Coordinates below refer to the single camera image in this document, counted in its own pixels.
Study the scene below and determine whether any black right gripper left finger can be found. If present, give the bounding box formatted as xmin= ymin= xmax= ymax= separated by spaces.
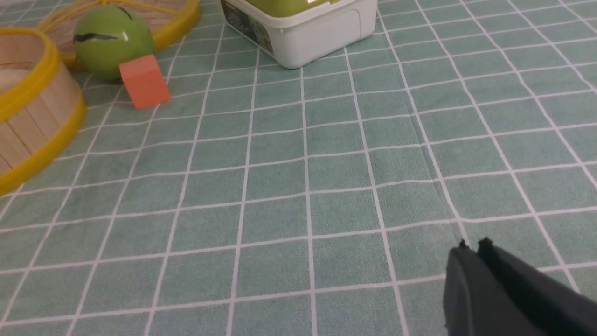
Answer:
xmin=442 ymin=239 xmax=555 ymax=336

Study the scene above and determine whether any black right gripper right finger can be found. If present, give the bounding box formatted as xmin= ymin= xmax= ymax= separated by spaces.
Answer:
xmin=477 ymin=238 xmax=596 ymax=336

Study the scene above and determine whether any translucent dumpling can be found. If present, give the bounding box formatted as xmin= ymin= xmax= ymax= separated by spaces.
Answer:
xmin=0 ymin=69 xmax=30 ymax=95

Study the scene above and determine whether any steamer lid yellow rim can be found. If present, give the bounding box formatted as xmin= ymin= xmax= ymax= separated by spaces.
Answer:
xmin=37 ymin=0 xmax=201 ymax=72

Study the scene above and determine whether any wooden steamer tray yellow rim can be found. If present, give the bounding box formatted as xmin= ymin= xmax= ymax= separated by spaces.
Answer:
xmin=0 ymin=26 xmax=87 ymax=195

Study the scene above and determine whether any green checkered tablecloth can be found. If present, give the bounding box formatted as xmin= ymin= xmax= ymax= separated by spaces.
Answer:
xmin=1 ymin=0 xmax=596 ymax=336

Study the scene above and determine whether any white plastic container green lid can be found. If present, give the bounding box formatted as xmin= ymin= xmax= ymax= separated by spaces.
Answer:
xmin=220 ymin=0 xmax=378 ymax=70

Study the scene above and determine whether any orange cube block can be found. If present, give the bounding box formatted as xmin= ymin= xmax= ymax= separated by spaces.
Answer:
xmin=119 ymin=55 xmax=171 ymax=110

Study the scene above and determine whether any green toy ball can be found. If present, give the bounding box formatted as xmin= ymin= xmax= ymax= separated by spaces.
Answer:
xmin=72 ymin=4 xmax=155 ymax=82

